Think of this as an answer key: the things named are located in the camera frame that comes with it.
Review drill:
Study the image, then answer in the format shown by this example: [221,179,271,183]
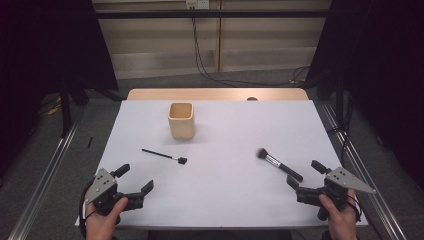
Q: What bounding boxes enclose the black horizontal frame bar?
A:
[94,9,331,19]

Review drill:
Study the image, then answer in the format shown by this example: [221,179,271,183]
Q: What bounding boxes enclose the black curtain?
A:
[0,0,120,178]
[304,0,424,191]

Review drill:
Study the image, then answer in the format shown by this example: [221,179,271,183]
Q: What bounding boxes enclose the white wall outlet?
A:
[185,0,210,10]

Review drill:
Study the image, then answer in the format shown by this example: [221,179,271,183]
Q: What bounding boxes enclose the aluminium floor rail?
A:
[8,103,84,240]
[318,101,408,240]

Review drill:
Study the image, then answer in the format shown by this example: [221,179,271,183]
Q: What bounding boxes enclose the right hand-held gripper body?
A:
[295,166,378,222]

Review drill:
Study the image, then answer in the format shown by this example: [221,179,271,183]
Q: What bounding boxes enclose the person's right hand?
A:
[318,188,362,240]

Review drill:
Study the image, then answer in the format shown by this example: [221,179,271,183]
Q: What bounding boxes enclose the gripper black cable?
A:
[346,194,363,223]
[78,181,98,240]

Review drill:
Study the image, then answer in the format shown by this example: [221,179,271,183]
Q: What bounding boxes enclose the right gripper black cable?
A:
[346,194,363,223]

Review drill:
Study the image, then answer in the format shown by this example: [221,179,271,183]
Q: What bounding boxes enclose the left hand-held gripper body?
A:
[84,167,146,215]

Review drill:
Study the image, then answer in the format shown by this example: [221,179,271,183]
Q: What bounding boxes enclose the square wooden cup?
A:
[167,102,196,140]

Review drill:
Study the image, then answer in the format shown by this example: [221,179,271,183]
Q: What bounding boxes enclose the black metal stand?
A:
[59,76,73,138]

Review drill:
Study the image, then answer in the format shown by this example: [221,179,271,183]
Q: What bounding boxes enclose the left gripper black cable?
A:
[78,181,98,240]

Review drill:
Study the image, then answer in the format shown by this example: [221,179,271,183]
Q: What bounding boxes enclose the fluffy black makeup brush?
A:
[256,147,304,183]

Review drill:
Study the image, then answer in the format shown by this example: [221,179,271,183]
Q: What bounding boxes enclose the black wall cable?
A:
[190,6,311,88]

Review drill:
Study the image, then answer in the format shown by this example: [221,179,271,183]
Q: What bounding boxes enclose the person's left hand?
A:
[84,196,130,240]

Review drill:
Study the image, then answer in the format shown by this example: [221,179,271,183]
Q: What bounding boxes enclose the black floor cable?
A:
[328,96,354,164]

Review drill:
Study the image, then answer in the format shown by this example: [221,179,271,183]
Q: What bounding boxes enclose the thin black applicator brush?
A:
[141,148,188,165]

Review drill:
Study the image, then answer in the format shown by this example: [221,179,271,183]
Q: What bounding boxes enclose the white table sheet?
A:
[74,99,369,230]

